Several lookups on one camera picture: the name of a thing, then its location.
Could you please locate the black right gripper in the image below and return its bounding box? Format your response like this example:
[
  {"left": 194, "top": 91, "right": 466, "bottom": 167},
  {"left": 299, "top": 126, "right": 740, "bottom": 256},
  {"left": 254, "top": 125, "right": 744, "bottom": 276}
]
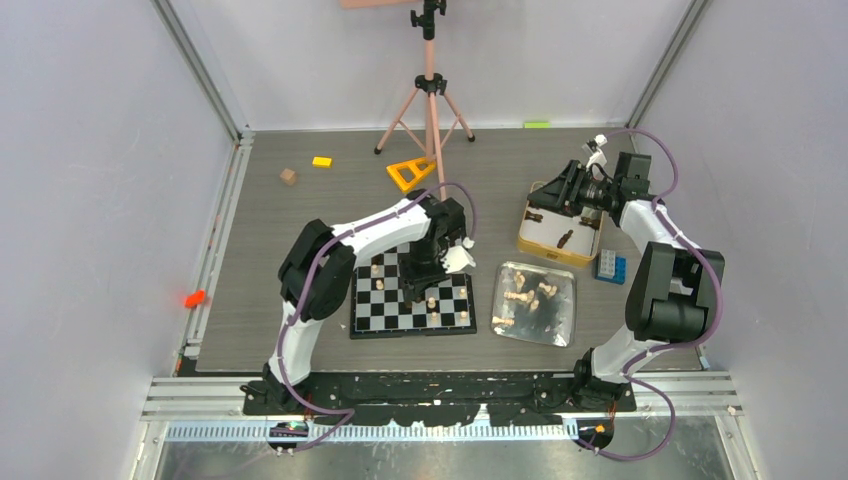
[{"left": 528, "top": 160, "right": 620, "bottom": 219}]

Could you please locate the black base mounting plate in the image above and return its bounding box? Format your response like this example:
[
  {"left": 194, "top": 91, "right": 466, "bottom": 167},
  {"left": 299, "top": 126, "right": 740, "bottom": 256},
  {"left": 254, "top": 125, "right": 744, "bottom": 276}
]
[{"left": 240, "top": 372, "right": 636, "bottom": 427}]

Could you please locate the pink camera tripod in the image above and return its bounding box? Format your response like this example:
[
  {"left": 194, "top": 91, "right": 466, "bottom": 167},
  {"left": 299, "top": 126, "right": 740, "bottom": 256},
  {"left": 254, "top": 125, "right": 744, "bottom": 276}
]
[{"left": 373, "top": 0, "right": 476, "bottom": 183}]

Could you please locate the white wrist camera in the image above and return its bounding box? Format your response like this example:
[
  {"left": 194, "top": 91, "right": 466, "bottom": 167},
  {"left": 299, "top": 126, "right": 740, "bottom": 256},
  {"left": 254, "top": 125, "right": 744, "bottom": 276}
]
[
  {"left": 582, "top": 134, "right": 608, "bottom": 169},
  {"left": 441, "top": 238, "right": 476, "bottom": 274}
]

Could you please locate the yellow triangular frame block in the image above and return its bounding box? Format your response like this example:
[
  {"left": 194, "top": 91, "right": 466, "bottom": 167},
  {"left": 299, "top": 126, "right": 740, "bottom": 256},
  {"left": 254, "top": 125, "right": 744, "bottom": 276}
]
[{"left": 386, "top": 157, "right": 436, "bottom": 194}]

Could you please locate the small yellow block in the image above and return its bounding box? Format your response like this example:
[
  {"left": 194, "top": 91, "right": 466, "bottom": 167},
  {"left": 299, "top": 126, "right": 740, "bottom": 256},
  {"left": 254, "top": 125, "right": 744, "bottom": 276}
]
[{"left": 312, "top": 156, "right": 333, "bottom": 169}]

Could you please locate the small brown wooden cube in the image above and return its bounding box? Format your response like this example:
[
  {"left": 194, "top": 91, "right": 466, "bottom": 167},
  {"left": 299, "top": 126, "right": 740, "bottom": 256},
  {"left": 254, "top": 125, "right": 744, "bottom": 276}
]
[{"left": 279, "top": 168, "right": 298, "bottom": 186}]

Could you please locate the light piece on tray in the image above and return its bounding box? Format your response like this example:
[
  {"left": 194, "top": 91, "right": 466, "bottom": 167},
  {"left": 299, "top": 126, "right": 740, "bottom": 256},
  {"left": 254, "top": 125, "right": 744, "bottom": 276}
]
[{"left": 503, "top": 291, "right": 535, "bottom": 304}]

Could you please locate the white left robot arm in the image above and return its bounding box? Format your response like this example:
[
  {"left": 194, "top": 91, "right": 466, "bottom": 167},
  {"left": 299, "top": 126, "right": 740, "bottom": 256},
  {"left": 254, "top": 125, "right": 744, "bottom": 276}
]
[{"left": 263, "top": 190, "right": 475, "bottom": 414}]

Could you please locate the silver metal tray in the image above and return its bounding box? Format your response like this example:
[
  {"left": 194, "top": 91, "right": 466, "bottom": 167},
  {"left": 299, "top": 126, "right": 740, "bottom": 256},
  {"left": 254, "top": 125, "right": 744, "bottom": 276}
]
[{"left": 490, "top": 261, "right": 576, "bottom": 348}]

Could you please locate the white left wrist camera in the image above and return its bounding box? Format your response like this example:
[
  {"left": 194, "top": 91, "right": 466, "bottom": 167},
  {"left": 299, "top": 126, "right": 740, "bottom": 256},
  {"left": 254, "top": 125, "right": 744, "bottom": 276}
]
[{"left": 441, "top": 238, "right": 476, "bottom": 274}]

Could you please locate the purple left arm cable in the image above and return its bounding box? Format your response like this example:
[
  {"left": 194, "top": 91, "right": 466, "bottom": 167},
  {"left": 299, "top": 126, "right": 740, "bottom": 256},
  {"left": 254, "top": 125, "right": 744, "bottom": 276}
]
[{"left": 274, "top": 182, "right": 478, "bottom": 453}]

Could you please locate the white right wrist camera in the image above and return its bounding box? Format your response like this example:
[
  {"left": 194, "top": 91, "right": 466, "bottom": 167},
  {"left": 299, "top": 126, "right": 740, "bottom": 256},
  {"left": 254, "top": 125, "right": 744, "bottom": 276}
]
[{"left": 582, "top": 134, "right": 608, "bottom": 169}]

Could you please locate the blue lego brick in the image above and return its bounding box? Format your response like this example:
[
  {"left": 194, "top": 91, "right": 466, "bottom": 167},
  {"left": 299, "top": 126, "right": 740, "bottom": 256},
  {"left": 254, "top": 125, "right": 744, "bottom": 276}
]
[{"left": 593, "top": 249, "right": 627, "bottom": 285}]

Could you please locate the yellow tin box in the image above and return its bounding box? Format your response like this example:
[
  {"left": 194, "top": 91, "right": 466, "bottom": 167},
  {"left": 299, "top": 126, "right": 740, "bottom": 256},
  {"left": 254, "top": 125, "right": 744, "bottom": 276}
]
[{"left": 516, "top": 202, "right": 603, "bottom": 268}]

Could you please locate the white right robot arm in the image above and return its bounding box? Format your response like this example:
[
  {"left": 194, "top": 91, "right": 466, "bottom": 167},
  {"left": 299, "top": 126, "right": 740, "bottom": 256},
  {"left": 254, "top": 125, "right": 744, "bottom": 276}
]
[{"left": 527, "top": 152, "right": 725, "bottom": 411}]

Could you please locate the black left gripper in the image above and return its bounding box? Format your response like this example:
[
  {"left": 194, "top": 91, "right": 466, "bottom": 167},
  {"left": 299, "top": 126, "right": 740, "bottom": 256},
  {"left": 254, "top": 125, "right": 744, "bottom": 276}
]
[{"left": 398, "top": 238, "right": 451, "bottom": 302}]

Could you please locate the dark piece in tin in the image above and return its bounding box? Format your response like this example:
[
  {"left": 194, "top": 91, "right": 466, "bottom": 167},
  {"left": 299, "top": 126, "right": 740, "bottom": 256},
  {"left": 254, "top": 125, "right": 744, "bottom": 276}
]
[{"left": 557, "top": 229, "right": 574, "bottom": 249}]

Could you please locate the orange red clip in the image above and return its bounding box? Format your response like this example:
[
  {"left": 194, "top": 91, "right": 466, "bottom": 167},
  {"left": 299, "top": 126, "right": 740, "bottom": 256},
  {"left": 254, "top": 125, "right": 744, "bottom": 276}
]
[{"left": 183, "top": 289, "right": 206, "bottom": 309}]

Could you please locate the black white chess board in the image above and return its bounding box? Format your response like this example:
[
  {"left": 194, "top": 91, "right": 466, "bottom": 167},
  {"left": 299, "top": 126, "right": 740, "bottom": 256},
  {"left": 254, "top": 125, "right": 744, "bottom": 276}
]
[{"left": 349, "top": 241, "right": 478, "bottom": 340}]

